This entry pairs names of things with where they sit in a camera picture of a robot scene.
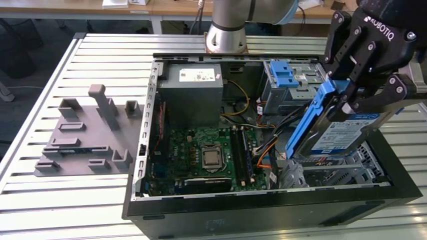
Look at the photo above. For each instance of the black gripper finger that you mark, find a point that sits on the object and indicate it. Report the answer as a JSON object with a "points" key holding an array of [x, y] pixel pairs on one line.
{"points": [[401, 87], [354, 57]]}

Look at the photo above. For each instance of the hard disk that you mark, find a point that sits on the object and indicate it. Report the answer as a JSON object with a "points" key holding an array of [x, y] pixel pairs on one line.
{"points": [[344, 135]]}

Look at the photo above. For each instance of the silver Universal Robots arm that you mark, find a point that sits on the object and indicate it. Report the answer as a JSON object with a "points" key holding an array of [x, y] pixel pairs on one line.
{"points": [[230, 37]]}

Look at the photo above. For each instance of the metal disk bay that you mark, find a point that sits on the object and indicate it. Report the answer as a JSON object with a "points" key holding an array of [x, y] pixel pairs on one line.
{"points": [[334, 172]]}

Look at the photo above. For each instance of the blue drive latch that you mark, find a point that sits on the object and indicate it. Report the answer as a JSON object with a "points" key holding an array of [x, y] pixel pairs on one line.
{"points": [[282, 75]]}

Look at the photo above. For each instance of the metal optical drive cage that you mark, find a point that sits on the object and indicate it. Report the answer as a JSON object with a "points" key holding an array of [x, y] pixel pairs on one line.
{"points": [[294, 97]]}

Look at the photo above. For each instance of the black RAM stick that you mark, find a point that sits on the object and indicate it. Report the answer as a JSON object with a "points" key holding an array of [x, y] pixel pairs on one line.
{"points": [[238, 155]]}

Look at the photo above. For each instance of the grey power supply unit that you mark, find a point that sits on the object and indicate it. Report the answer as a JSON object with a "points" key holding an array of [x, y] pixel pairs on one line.
{"points": [[190, 105]]}

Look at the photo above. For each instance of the silver CPU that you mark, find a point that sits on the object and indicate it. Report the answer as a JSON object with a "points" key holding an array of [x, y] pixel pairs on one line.
{"points": [[212, 158]]}

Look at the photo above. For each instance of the green motherboard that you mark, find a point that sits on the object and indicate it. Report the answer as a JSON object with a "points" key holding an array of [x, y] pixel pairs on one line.
{"points": [[188, 147]]}

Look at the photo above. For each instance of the black graphics card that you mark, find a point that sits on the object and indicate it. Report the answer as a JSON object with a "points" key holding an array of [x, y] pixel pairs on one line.
{"points": [[208, 186]]}

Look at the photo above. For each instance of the small white box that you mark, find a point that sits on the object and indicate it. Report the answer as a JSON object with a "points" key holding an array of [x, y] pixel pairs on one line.
{"points": [[138, 2]]}

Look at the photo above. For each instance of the black PC case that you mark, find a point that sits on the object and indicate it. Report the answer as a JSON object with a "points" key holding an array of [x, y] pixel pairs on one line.
{"points": [[234, 215]]}

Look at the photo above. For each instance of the wooden desk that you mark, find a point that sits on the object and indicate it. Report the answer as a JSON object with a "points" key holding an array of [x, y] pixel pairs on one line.
{"points": [[101, 11]]}

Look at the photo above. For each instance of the grey parts rack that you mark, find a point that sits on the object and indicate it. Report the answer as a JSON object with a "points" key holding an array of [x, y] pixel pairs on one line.
{"points": [[87, 140]]}

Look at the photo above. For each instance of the RAM stick with blue label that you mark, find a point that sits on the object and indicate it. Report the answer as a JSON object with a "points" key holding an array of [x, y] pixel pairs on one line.
{"points": [[75, 150]]}

